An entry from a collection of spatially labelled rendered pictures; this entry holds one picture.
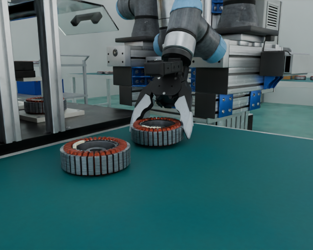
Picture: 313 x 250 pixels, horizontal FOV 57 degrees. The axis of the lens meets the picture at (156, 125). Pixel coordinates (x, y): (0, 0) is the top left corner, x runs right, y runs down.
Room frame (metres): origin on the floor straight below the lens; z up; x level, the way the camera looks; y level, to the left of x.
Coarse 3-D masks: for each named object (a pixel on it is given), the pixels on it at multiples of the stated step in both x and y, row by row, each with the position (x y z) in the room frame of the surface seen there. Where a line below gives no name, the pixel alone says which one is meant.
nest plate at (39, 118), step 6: (24, 114) 0.76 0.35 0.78; (30, 114) 0.76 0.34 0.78; (36, 114) 0.76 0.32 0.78; (42, 114) 0.76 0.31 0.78; (66, 114) 0.78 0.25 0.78; (72, 114) 0.79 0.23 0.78; (78, 114) 0.81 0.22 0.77; (30, 120) 0.72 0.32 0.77; (36, 120) 0.71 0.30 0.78; (42, 120) 0.72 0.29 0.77
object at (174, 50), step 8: (176, 48) 0.67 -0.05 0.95; (168, 56) 0.69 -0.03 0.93; (176, 56) 0.68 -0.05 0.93; (184, 56) 0.67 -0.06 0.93; (184, 64) 0.71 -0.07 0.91; (176, 72) 0.65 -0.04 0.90; (184, 72) 0.70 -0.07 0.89; (160, 80) 0.65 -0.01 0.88; (168, 80) 0.64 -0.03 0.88; (176, 80) 0.64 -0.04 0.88; (184, 80) 0.65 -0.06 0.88; (152, 88) 0.65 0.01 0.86; (160, 88) 0.64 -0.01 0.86; (168, 88) 0.63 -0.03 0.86; (176, 88) 0.62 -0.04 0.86; (160, 96) 0.64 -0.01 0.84; (168, 96) 0.63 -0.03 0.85; (176, 96) 0.63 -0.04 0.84; (160, 104) 0.68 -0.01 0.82; (168, 104) 0.68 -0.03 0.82
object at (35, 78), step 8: (16, 64) 0.72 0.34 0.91; (24, 64) 0.74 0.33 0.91; (32, 64) 0.75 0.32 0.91; (16, 72) 0.71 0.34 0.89; (24, 72) 0.73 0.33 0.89; (32, 72) 0.75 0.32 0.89; (16, 80) 0.75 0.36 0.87; (24, 80) 0.73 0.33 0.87; (32, 80) 0.75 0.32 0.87; (40, 80) 0.77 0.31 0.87
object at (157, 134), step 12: (144, 120) 0.62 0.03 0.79; (156, 120) 0.63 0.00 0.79; (168, 120) 0.62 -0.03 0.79; (132, 132) 0.57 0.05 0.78; (144, 132) 0.55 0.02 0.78; (156, 132) 0.54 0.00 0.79; (168, 132) 0.55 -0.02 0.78; (180, 132) 0.57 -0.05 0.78; (144, 144) 0.55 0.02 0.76; (156, 144) 0.54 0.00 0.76; (168, 144) 0.55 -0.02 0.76
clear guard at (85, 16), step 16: (16, 0) 0.73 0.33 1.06; (32, 0) 0.73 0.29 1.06; (64, 0) 0.73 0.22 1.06; (80, 0) 0.75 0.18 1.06; (64, 16) 0.91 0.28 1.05; (80, 16) 0.88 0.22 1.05; (96, 16) 0.85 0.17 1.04; (64, 32) 0.98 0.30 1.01; (80, 32) 0.94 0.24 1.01; (96, 32) 0.90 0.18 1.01
